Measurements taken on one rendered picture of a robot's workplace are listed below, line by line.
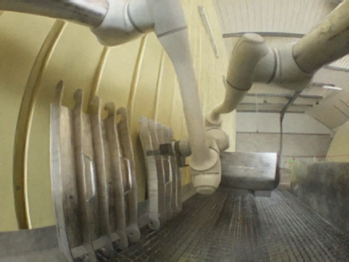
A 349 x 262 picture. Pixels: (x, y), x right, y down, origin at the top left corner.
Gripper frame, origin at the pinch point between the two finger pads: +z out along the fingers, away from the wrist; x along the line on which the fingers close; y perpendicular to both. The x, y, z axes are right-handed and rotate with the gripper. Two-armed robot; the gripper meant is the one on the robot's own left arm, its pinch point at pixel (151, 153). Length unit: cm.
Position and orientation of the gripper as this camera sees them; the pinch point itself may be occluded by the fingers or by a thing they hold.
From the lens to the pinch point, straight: 80.5
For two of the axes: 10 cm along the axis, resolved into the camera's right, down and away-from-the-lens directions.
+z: -9.1, 2.0, 3.7
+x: -4.0, -1.7, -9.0
